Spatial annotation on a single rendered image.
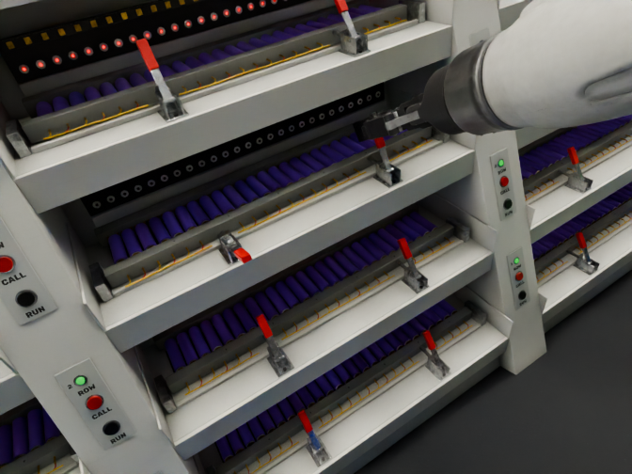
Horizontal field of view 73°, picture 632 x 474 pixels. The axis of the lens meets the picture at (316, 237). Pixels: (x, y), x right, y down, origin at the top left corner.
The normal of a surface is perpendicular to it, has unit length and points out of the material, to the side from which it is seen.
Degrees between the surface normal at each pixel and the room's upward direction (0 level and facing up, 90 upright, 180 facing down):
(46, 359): 90
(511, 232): 90
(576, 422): 0
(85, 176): 111
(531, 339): 90
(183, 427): 21
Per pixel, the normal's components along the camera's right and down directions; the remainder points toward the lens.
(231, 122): 0.52, 0.50
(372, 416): -0.13, -0.76
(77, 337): 0.44, 0.20
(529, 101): -0.71, 0.67
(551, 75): -0.81, 0.45
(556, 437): -0.30, -0.88
